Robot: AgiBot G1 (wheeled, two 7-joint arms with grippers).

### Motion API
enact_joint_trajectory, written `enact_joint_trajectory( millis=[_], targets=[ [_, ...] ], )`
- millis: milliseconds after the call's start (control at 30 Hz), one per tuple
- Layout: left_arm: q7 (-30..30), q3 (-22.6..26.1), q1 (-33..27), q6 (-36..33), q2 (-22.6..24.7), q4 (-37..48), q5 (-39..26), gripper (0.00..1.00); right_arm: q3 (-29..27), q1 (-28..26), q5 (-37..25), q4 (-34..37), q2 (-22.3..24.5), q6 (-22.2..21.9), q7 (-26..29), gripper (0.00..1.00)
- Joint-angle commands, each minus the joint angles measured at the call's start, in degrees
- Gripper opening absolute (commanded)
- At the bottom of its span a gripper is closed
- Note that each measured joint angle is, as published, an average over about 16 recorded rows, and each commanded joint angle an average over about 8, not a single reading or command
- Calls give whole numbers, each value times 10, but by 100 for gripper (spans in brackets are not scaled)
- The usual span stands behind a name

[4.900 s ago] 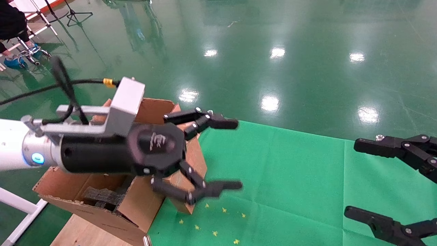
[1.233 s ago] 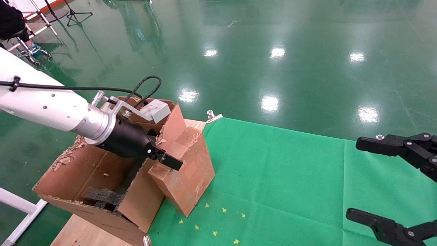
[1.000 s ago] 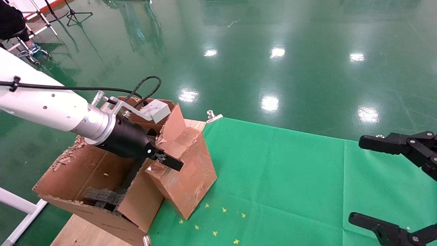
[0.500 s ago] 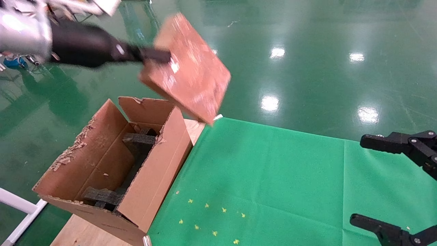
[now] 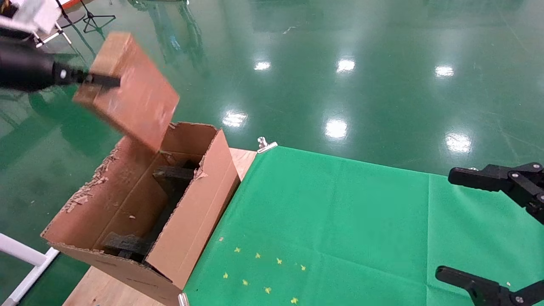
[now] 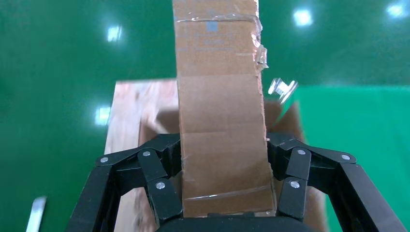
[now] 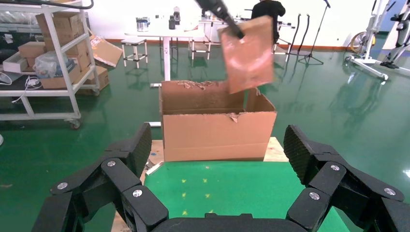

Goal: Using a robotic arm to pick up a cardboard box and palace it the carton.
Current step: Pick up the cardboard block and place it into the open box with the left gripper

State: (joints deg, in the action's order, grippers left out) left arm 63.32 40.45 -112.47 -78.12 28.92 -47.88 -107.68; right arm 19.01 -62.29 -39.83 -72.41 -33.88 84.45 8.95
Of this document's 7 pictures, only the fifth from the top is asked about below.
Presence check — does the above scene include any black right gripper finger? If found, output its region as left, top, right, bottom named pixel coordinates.
left=448, top=162, right=544, bottom=225
left=435, top=266, right=544, bottom=306

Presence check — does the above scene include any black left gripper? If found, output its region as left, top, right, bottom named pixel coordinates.
left=0, top=40, right=122, bottom=92

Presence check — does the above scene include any small brown cardboard box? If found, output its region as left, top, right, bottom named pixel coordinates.
left=73, top=31, right=180, bottom=154

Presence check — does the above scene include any large open cardboard carton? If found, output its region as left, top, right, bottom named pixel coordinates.
left=40, top=122, right=241, bottom=306

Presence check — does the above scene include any black tripod stand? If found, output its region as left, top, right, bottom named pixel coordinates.
left=80, top=0, right=116, bottom=34

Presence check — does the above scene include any black foam insert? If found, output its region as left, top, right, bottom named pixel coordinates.
left=101, top=232, right=154, bottom=261
left=152, top=159, right=199, bottom=194

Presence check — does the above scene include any green table cloth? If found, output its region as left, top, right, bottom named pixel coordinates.
left=183, top=145, right=544, bottom=306

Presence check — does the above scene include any white frame stand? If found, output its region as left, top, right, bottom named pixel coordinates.
left=34, top=21, right=74, bottom=48

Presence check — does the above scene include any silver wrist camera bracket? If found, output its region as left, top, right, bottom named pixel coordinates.
left=0, top=0, right=63, bottom=35

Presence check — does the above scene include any white metal frame rail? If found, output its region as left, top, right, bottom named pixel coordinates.
left=0, top=233, right=60, bottom=306

